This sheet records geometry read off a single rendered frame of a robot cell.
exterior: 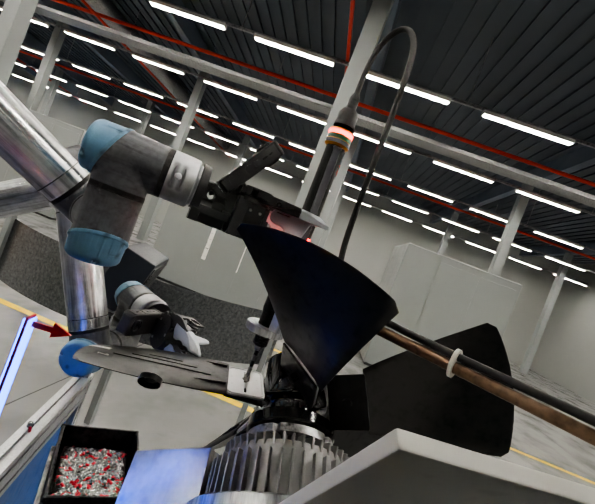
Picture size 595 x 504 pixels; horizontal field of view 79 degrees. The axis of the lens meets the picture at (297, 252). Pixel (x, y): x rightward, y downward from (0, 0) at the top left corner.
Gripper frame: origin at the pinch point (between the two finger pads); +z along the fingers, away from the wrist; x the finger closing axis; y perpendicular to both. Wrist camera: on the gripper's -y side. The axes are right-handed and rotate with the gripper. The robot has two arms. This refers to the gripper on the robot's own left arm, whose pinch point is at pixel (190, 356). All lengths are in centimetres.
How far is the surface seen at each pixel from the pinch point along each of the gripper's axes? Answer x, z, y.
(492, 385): -20.0, 45.7, -0.2
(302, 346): -12.7, 21.6, 0.3
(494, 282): -162, -116, 622
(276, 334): -11.7, 14.8, 1.8
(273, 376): -4.5, 14.3, 6.6
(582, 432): -20, 53, 0
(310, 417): -3.1, 24.3, 6.2
